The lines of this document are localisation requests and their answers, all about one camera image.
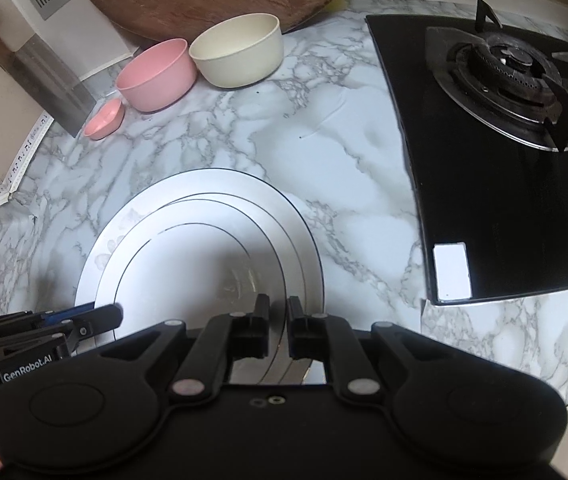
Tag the smaller white plate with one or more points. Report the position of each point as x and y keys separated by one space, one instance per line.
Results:
x=189 y=260

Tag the small pink heart-shaped dish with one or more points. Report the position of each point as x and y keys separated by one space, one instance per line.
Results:
x=104 y=121

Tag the pink bowl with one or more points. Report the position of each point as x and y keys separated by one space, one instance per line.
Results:
x=156 y=77

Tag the black glass gas stove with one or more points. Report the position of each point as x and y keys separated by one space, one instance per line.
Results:
x=489 y=200

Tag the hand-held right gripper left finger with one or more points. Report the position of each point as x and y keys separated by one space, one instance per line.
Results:
x=263 y=320

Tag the black pan support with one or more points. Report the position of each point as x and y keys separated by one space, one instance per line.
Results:
x=561 y=105

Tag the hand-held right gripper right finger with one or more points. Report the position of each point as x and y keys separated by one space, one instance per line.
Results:
x=294 y=320

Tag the cream bowl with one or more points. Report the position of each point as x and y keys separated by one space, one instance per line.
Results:
x=236 y=50

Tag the white patterned trim strip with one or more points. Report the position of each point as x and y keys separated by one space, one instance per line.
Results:
x=26 y=147

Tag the large white plate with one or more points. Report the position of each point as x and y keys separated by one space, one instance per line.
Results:
x=289 y=240

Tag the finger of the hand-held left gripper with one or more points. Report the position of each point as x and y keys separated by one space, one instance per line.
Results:
x=39 y=336
x=101 y=316

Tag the white sticker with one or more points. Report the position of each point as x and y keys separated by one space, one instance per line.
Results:
x=453 y=272

